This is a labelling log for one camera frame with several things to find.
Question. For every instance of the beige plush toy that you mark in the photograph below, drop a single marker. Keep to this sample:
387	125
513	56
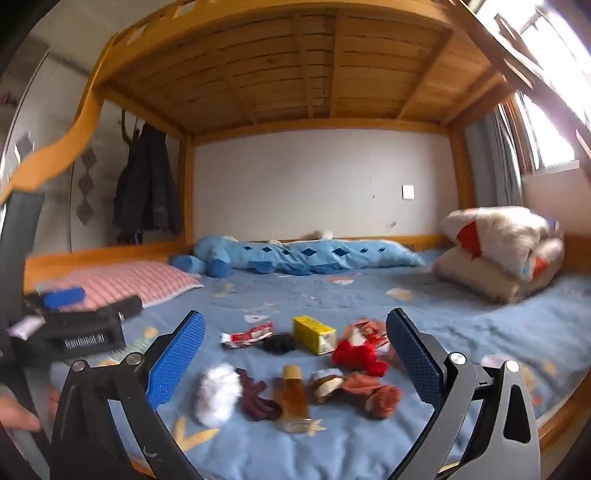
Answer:
318	234

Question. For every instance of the folded beige quilt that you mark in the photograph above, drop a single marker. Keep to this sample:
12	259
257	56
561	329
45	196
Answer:
498	240

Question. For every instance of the red white patterned cloth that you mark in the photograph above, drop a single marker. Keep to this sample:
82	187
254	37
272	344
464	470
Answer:
367	328

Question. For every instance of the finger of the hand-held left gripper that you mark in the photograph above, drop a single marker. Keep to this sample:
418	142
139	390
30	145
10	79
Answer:
124	307
62	296

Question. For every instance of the pink striped pillow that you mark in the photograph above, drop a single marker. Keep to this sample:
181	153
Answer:
134	281

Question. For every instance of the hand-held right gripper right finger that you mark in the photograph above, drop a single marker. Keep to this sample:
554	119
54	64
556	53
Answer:
415	360

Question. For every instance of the grey curtain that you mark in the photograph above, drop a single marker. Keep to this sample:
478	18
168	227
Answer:
501	161

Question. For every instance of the amber glass bottle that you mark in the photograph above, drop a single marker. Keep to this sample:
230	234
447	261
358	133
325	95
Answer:
292	397

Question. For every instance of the white wall switch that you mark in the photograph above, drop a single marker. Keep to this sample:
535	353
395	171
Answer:
408	192

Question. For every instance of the red white snack wrapper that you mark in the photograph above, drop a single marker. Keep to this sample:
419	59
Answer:
247	336

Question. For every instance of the white fluffy cloth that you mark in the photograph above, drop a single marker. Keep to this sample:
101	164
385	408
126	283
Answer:
217	392

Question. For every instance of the person's left hand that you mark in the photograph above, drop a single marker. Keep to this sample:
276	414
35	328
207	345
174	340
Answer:
18	413

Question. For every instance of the white door diamond pattern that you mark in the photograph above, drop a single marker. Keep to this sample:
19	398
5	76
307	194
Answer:
60	207

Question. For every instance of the window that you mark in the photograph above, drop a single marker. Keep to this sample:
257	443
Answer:
554	115

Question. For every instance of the black cloth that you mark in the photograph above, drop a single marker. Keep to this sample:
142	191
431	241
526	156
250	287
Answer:
279	344

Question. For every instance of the wooden bunk bed frame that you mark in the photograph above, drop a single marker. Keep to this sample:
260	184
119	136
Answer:
277	69

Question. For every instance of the yellow carton box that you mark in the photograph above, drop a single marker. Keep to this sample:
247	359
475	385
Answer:
314	333

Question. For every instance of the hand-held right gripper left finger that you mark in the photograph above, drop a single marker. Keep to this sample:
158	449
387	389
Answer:
178	357

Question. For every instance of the dark hanging jackets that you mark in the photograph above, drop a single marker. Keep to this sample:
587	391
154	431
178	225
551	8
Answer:
147	184

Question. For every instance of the long blue plush pillow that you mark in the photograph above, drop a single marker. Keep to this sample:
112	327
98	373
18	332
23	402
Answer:
314	256

